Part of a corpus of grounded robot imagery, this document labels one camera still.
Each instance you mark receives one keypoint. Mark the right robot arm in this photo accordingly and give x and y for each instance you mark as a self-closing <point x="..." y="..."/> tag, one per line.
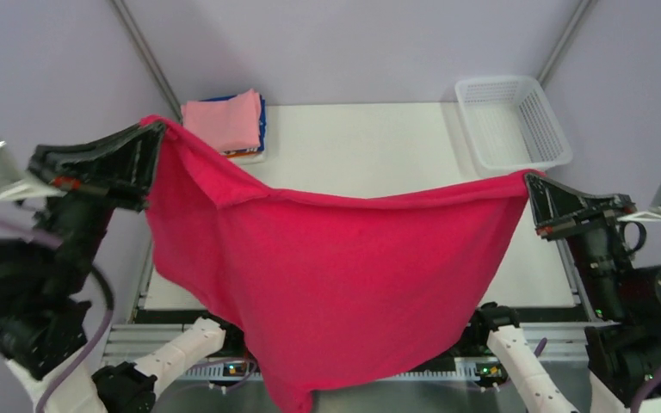
<point x="624" y="349"/>

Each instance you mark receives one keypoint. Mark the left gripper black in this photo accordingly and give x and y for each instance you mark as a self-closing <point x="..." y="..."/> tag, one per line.
<point x="120" y="166"/>

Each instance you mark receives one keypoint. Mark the white plastic basket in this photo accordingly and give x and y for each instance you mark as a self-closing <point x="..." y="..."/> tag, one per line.
<point x="510" y="125"/>

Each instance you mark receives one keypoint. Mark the pink folded t shirt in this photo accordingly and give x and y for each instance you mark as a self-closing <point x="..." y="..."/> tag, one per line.
<point x="222" y="122"/>

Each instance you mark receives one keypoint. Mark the orange folded t shirt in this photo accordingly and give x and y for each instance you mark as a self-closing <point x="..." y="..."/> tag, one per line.
<point x="242" y="153"/>

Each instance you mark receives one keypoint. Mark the white folded t shirt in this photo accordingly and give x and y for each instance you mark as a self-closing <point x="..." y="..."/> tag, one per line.
<point x="248" y="160"/>

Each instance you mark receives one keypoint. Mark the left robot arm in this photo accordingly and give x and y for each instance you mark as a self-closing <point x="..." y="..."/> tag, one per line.
<point x="55" y="303"/>

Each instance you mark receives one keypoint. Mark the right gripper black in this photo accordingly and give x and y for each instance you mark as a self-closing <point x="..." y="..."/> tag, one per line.
<point x="557" y="210"/>

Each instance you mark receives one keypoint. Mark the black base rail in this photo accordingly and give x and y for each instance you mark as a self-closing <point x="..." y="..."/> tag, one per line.
<point x="470" y="344"/>

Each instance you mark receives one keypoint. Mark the white cable duct strip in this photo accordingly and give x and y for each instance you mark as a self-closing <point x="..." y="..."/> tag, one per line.
<point x="234" y="372"/>

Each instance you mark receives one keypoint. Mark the crimson red t shirt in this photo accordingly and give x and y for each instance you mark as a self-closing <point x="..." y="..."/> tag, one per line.
<point x="329" y="291"/>

